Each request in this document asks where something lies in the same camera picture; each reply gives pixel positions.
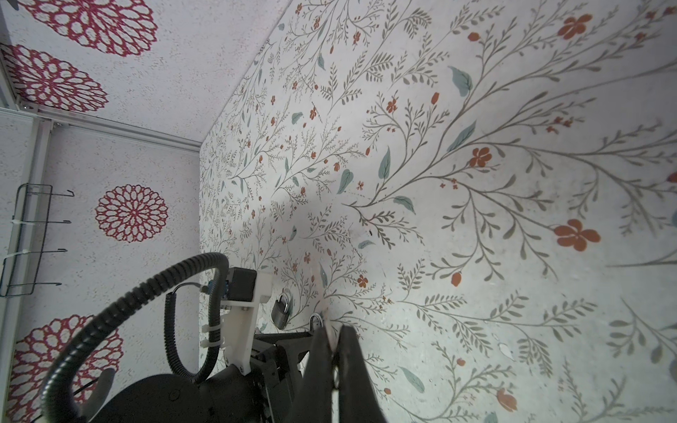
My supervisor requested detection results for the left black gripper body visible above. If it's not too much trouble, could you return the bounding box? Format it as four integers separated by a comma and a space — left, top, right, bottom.
250, 331, 313, 422

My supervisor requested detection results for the silver key with ring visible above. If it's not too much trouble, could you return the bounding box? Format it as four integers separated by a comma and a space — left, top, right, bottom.
310, 313, 338, 352

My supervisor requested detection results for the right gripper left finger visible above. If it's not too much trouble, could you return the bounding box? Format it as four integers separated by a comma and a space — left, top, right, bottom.
286, 328, 333, 423

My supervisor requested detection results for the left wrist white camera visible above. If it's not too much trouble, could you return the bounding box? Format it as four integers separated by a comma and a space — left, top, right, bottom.
200, 267, 273, 375

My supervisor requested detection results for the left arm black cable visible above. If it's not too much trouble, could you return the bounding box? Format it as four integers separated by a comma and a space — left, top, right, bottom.
39, 252, 231, 423

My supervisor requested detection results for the black wire wall rack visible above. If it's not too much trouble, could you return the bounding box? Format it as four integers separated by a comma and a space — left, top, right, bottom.
1, 183, 75, 299

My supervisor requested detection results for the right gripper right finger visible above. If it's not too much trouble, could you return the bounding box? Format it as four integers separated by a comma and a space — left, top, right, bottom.
334, 325, 386, 423

